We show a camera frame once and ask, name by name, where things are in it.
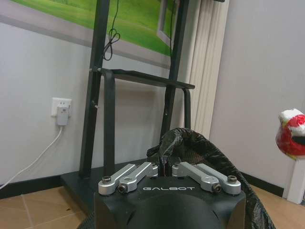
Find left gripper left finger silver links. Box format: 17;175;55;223
98;156;163;196

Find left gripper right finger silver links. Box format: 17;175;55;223
164;157;242;196

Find black mesh trash bin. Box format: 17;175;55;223
81;128;275;229

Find black plastic bin liner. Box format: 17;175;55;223
146;128;275;229

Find black metal display stand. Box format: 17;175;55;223
61;0;226;213

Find white plug adapter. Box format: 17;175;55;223
56;106;69;127

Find red white plush toy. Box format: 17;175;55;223
275;108;305;160

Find beige pleated curtain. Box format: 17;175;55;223
183;0;231;134

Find white furniture post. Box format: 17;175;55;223
286;158;305;205

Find white power cable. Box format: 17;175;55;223
0;125;65;190

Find white wall power socket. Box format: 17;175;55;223
50;97;72;119

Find thin black hanging cable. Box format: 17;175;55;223
102;0;121;61

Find green meadow wall picture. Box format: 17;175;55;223
0;0;185;70

